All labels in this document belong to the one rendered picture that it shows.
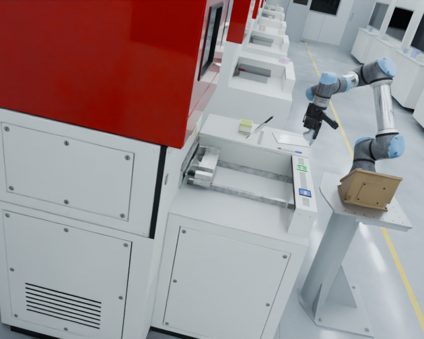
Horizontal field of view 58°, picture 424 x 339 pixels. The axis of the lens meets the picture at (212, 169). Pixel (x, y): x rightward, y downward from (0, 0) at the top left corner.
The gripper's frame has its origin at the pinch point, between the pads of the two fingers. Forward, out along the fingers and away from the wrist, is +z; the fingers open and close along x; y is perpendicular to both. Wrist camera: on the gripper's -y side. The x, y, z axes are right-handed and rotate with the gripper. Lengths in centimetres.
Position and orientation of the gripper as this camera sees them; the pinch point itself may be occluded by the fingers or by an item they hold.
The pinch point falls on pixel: (311, 143)
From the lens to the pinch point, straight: 198.2
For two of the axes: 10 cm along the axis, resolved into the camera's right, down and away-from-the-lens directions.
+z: -1.8, 8.7, 4.7
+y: -9.7, -2.3, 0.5
